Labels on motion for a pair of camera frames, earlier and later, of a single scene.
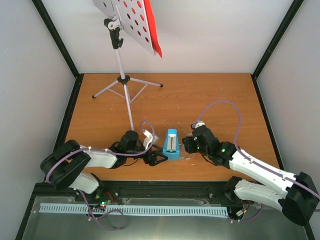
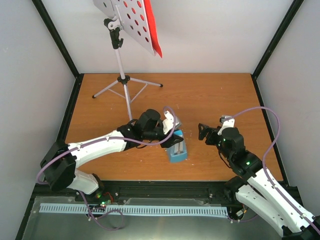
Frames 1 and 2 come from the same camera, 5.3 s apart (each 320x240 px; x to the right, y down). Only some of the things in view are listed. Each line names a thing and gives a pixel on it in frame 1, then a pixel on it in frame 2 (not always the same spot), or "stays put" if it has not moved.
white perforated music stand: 132,16 stays put
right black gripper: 188,144 to 212,131
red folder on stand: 152,24 stays put
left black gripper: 152,161 to 169,142
